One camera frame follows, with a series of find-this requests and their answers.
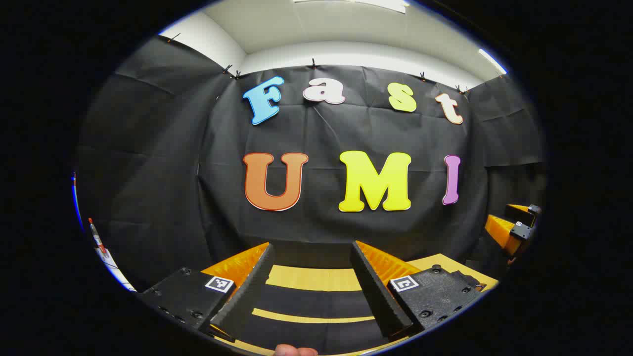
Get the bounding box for black backdrop cloth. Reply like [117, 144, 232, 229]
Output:
[74, 36, 547, 292]

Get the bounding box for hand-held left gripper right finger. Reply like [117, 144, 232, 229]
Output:
[350, 240, 488, 339]

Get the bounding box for white and red board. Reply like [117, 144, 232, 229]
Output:
[88, 217, 137, 292]

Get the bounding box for dark grey jeans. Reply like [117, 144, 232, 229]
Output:
[237, 284, 391, 354]

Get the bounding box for ceiling light panel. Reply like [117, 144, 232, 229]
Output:
[294, 0, 410, 14]

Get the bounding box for row of black cloth clips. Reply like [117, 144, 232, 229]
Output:
[166, 32, 505, 95]

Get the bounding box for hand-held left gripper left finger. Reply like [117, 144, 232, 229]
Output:
[137, 242, 276, 343]

